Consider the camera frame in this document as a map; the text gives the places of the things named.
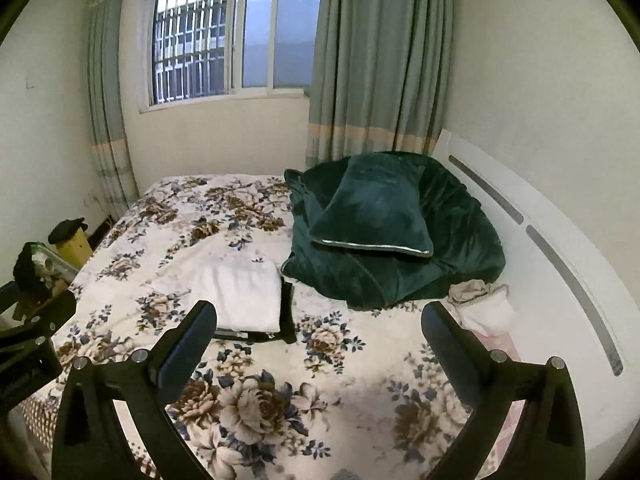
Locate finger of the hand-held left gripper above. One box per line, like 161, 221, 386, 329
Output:
15, 290, 77, 343

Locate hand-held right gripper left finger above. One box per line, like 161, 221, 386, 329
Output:
50, 300, 218, 480

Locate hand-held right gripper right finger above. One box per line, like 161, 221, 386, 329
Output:
421, 301, 587, 480

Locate white knit sweater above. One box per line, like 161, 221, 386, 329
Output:
150, 255, 283, 333

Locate black striped clothes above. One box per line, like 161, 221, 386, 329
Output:
215, 277, 298, 346

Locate beige white crumpled cloth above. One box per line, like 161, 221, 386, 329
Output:
446, 280, 517, 337

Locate pink checked mattress pad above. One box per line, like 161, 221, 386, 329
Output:
480, 332, 526, 461

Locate yellow box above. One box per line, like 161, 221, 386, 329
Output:
55, 232, 93, 275

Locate dark green plush blanket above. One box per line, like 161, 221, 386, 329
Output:
282, 151, 507, 311

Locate white bed headboard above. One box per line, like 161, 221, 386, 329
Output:
430, 130, 640, 480

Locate floral bed sheet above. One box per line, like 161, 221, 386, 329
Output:
20, 174, 526, 480

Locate dark green plush pillow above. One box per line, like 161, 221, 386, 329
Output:
309, 155, 435, 260

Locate narrow green curtain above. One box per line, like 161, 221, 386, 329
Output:
87, 0, 141, 221

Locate wide green curtain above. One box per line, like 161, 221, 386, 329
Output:
305, 0, 456, 171

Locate barred window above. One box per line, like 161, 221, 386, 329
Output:
137, 0, 326, 113

